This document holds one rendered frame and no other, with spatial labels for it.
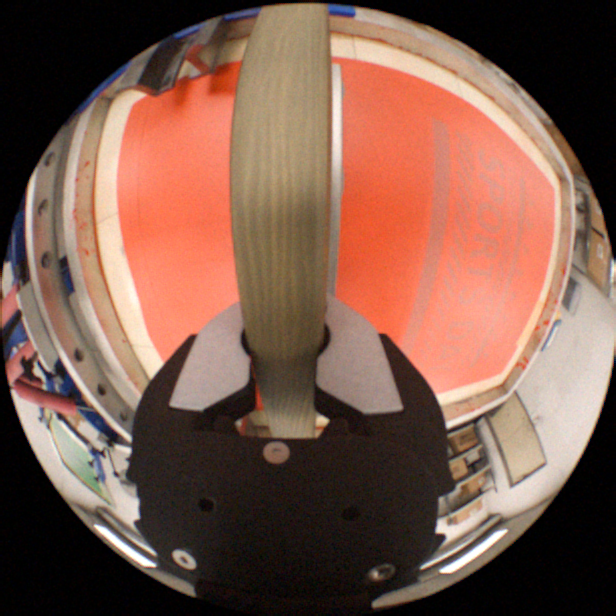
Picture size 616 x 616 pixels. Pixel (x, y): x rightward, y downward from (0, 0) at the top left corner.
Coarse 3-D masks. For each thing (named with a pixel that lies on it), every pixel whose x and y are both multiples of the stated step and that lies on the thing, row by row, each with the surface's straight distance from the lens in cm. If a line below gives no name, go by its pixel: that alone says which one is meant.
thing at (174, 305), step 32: (160, 288) 22; (192, 288) 20; (224, 288) 19; (352, 288) 18; (384, 288) 19; (160, 320) 24; (192, 320) 22; (384, 320) 21; (512, 320) 39; (160, 352) 28; (512, 352) 48; (256, 384) 26; (448, 384) 37
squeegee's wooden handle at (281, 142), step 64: (256, 64) 8; (320, 64) 8; (256, 128) 6; (320, 128) 6; (256, 192) 6; (320, 192) 6; (256, 256) 6; (320, 256) 6; (256, 320) 7; (320, 320) 7
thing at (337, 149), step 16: (336, 64) 16; (336, 80) 15; (336, 96) 14; (336, 112) 14; (336, 128) 13; (336, 144) 13; (336, 160) 13; (336, 176) 12; (336, 192) 12; (336, 208) 12; (336, 224) 13; (336, 240) 13; (336, 256) 13; (336, 272) 13; (320, 416) 25
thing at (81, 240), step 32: (352, 32) 25; (384, 32) 25; (416, 32) 26; (448, 64) 28; (480, 64) 32; (512, 96) 34; (96, 128) 31; (544, 128) 43; (96, 160) 29; (64, 192) 30; (64, 224) 29; (96, 256) 27; (96, 288) 27; (96, 320) 28; (544, 320) 51; (128, 352) 31; (128, 384) 33; (512, 384) 57; (448, 416) 43
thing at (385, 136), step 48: (144, 96) 27; (192, 96) 21; (384, 96) 20; (432, 96) 23; (144, 144) 22; (192, 144) 19; (384, 144) 18; (144, 192) 21; (192, 192) 18; (384, 192) 17; (144, 240) 21; (192, 240) 18; (384, 240) 17
